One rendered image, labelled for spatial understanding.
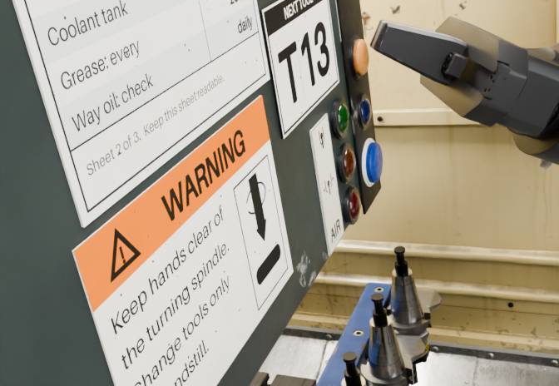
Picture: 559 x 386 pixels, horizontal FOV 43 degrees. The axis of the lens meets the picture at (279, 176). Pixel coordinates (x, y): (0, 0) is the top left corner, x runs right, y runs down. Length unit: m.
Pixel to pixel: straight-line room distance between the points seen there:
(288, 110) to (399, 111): 0.89
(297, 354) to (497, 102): 1.19
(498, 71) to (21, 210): 0.32
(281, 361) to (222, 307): 1.27
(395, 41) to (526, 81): 0.09
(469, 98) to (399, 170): 0.86
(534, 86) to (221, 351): 0.28
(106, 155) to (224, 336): 0.12
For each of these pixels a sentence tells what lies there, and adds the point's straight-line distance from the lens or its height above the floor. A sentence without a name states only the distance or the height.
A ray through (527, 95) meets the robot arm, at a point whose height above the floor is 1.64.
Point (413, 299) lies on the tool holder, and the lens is 0.97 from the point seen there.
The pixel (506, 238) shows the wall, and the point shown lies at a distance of 1.36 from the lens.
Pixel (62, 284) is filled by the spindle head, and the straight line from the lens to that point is 0.24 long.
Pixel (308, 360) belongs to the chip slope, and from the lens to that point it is 1.59.
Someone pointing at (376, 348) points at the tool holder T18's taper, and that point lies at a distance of 0.88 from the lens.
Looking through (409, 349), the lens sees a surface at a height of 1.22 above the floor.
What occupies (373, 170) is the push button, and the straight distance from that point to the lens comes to 0.52.
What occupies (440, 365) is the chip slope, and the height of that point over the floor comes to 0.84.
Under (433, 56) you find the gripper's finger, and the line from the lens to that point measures 0.51.
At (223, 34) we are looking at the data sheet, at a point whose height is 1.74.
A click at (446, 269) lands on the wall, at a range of 1.42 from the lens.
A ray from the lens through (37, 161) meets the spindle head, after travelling 0.23.
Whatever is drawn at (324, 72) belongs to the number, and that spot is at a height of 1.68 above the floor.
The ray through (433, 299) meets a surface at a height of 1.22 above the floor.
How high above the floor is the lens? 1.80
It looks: 23 degrees down
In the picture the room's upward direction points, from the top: 10 degrees counter-clockwise
